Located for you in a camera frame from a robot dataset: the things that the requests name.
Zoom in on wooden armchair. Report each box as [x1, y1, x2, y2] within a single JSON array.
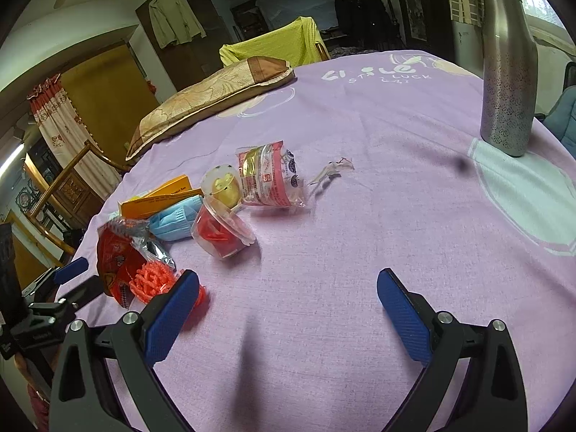
[[26, 140, 131, 256]]

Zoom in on blue cushioned chair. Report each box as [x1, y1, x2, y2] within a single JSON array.
[[543, 62, 576, 158]]

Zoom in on yellow cloth covered chair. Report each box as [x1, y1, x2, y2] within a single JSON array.
[[219, 17, 330, 67]]

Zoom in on red foam fruit net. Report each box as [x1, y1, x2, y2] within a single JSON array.
[[129, 260, 184, 304]]

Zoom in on brown gold pillow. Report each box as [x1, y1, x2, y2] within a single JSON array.
[[126, 57, 295, 162]]

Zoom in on pink clear plastic wrapper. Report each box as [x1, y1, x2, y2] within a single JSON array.
[[236, 140, 306, 208]]

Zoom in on blue face mask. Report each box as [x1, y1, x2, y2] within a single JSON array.
[[148, 195, 203, 242]]

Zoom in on red floral curtain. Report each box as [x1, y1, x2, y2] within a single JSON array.
[[27, 74, 120, 200]]

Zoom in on purple bed sheet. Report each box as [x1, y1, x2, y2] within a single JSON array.
[[55, 49, 576, 432]]

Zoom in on clear lid yellow ball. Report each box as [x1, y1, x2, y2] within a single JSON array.
[[200, 164, 243, 209]]

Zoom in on silver metal bottle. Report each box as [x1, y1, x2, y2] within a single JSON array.
[[480, 0, 538, 157]]

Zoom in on red snack packet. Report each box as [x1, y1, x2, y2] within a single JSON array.
[[96, 217, 176, 308]]

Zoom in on small clear plastic scrap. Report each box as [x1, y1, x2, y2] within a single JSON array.
[[307, 157, 354, 186]]

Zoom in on beige hanging jacket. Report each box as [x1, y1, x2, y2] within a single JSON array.
[[148, 0, 207, 49]]

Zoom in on orange paper box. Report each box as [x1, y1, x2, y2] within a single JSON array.
[[119, 175, 204, 220]]

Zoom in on clear cup red contents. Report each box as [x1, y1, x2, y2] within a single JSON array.
[[192, 196, 256, 260]]

